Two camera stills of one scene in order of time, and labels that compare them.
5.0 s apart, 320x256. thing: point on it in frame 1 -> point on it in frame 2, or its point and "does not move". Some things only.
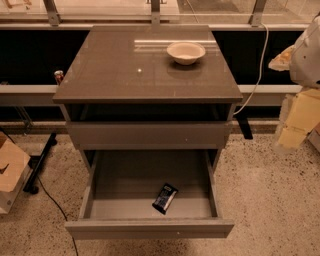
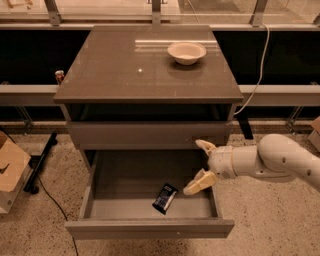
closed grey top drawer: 146,135 does not move
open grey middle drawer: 119,187 does not move
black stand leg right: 245,127 does not move
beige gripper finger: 300,113 -> 204,179
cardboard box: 15,170 does not move
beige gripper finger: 282,61 -> 209,147
